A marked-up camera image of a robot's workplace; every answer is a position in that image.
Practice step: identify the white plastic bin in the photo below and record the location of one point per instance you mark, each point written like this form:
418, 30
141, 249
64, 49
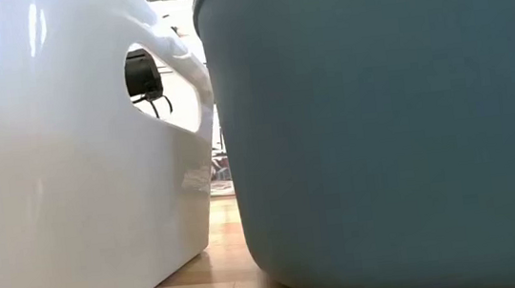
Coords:
51, 185

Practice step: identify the teal plastic bin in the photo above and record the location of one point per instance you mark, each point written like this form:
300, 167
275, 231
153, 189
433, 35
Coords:
380, 126

